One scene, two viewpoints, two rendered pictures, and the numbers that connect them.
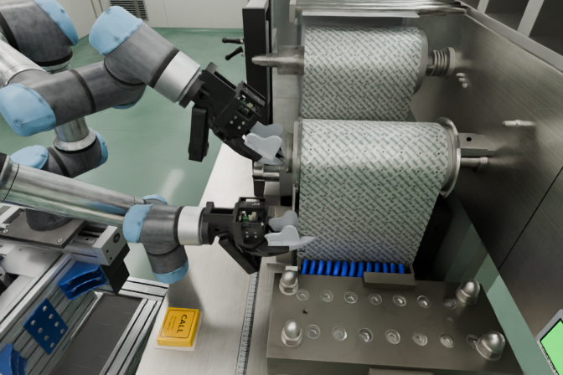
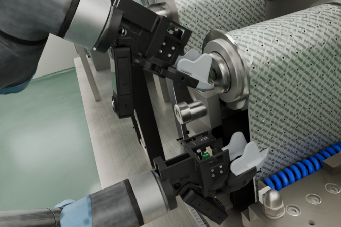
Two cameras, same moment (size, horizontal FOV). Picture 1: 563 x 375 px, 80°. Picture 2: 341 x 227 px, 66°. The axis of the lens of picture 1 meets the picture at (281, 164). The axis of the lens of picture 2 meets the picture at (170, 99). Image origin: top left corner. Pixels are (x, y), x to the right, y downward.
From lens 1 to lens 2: 0.31 m
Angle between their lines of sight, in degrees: 21
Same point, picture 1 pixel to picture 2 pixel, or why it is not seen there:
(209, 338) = not seen: outside the picture
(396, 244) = (331, 124)
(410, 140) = (316, 16)
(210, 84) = (130, 12)
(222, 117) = (153, 45)
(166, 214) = (114, 194)
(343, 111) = not seen: hidden behind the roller
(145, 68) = (55, 3)
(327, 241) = (278, 148)
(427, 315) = not seen: outside the picture
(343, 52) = not seen: outside the picture
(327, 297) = (312, 200)
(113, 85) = (7, 50)
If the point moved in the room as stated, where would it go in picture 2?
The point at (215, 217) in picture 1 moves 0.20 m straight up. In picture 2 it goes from (175, 167) to (145, 41)
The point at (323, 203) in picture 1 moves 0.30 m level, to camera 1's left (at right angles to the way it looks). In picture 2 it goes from (270, 105) to (104, 181)
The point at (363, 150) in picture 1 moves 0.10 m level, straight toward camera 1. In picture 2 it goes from (288, 35) to (331, 48)
